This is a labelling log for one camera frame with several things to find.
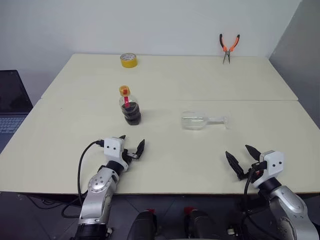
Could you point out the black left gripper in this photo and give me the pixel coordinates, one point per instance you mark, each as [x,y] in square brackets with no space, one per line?
[130,156]

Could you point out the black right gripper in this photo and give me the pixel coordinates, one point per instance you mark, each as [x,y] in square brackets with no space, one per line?
[259,166]

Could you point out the dark bottle with yellow cap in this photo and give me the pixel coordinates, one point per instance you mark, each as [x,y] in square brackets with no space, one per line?
[131,115]

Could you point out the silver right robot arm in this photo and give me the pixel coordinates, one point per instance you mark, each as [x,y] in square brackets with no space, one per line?
[287,208]

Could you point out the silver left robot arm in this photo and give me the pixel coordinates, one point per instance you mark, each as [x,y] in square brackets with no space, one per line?
[97,186]

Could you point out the clear wine glass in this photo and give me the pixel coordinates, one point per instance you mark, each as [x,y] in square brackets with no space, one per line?
[192,121]

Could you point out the yellow tape roll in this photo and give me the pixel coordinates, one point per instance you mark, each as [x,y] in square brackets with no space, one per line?
[129,62]

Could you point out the orange black needle-nose pliers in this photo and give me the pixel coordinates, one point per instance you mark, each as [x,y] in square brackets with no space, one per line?
[227,48]

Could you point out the dark laptop computer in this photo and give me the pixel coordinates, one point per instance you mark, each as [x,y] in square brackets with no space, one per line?
[12,100]

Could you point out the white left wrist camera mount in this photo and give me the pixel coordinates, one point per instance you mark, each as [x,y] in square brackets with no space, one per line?
[112,147]

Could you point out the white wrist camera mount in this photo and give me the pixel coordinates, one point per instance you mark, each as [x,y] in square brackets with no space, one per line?
[273,162]
[112,147]

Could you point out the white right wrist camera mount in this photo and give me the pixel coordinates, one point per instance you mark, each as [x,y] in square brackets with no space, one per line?
[273,162]

